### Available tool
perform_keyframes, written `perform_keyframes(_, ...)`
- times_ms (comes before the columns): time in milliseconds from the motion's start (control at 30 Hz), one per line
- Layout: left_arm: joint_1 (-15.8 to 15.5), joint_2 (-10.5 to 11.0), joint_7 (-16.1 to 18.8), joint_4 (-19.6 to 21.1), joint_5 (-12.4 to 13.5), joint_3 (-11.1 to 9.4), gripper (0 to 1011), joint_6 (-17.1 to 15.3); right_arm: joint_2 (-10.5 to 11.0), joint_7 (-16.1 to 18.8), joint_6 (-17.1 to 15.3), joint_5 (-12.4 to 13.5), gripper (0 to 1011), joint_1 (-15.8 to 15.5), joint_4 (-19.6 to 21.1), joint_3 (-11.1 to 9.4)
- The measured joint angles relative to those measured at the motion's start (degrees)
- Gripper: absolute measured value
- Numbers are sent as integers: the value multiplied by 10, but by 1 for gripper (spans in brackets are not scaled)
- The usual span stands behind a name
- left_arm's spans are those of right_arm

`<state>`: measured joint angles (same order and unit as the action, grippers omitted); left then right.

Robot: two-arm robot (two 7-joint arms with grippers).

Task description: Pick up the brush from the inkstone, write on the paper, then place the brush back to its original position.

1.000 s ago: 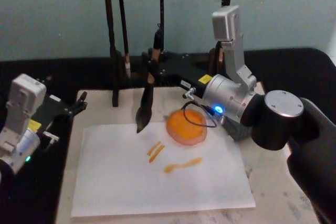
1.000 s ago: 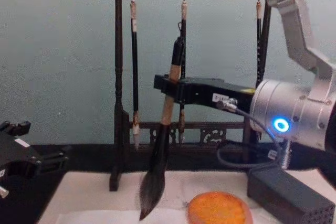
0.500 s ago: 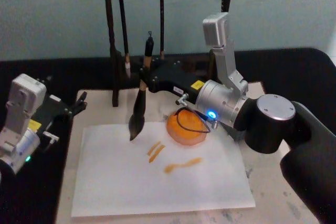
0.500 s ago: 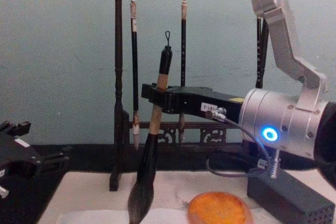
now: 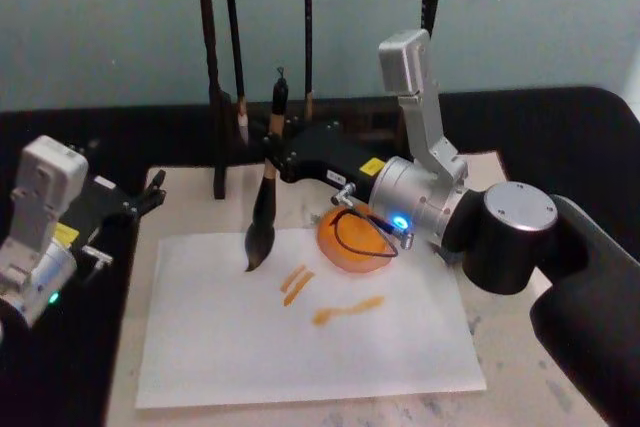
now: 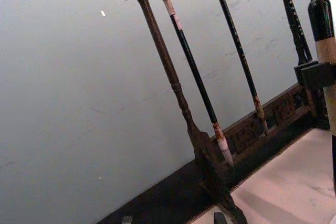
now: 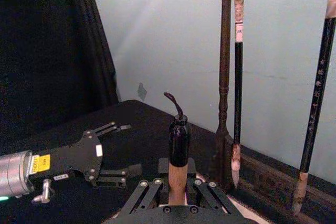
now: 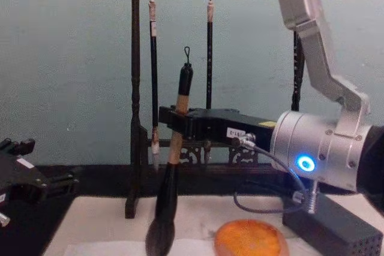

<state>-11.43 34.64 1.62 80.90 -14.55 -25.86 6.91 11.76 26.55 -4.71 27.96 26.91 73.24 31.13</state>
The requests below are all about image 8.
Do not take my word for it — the white felt mat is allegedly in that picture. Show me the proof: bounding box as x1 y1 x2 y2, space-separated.
41 194 384 256

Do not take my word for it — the thin black brush, dark tip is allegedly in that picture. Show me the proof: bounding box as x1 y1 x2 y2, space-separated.
205 0 216 165

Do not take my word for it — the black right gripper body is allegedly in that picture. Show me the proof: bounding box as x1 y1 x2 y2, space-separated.
185 107 277 152

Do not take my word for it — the dark carved wooden brush rack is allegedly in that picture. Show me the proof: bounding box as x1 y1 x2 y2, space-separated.
100 0 346 220

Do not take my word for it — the thin brush with white tip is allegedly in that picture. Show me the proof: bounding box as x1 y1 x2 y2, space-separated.
148 0 161 173

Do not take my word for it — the thin dark gripper cable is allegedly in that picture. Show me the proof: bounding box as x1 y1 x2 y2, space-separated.
231 132 310 215

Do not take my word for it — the large black calligraphy brush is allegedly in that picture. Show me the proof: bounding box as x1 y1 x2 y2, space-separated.
145 46 194 256

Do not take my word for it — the round orange dish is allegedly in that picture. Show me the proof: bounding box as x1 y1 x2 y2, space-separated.
214 219 290 256

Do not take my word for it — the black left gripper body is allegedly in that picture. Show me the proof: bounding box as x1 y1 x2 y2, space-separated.
0 147 51 206

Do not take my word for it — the thin black calligraphy brush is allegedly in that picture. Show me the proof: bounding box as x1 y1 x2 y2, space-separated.
291 30 306 112

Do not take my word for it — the black rectangular block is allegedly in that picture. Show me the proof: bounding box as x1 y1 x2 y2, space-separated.
281 190 384 256

